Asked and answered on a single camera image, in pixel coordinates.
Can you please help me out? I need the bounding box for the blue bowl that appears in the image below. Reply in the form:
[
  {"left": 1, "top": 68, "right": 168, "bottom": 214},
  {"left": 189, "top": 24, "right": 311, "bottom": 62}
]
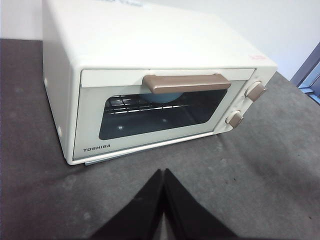
[{"left": 138, "top": 91, "right": 185, "bottom": 104}]

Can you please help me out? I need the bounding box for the beige oven knob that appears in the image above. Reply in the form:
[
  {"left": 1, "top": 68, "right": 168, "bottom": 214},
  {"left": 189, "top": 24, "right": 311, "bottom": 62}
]
[
  {"left": 224, "top": 109, "right": 245, "bottom": 128},
  {"left": 246, "top": 81, "right": 268, "bottom": 102}
]

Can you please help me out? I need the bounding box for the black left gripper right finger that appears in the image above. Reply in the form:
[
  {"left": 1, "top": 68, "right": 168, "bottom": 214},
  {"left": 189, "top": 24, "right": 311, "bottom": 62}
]
[{"left": 162, "top": 167, "right": 233, "bottom": 240}]

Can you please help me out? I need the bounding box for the cream Toshiba toaster oven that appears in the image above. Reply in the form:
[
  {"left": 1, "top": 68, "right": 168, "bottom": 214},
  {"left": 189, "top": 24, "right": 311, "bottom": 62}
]
[{"left": 41, "top": 0, "right": 279, "bottom": 167}]

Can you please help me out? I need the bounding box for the grey blue metal frame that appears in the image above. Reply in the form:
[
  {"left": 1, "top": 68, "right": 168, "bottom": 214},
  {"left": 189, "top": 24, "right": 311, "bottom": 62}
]
[{"left": 289, "top": 41, "right": 320, "bottom": 106}]

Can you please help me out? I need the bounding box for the wire oven rack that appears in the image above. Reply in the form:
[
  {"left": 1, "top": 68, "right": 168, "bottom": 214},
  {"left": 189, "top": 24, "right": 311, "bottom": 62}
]
[{"left": 104, "top": 96, "right": 190, "bottom": 116}]

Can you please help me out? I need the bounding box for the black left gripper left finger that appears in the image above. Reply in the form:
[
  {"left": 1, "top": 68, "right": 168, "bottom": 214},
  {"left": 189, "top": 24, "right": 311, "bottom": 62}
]
[{"left": 93, "top": 168, "right": 166, "bottom": 240}]

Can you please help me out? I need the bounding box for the glass oven door with handle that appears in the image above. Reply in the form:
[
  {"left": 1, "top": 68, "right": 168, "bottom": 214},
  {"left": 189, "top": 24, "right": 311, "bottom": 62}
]
[{"left": 72, "top": 67, "right": 257, "bottom": 161}]

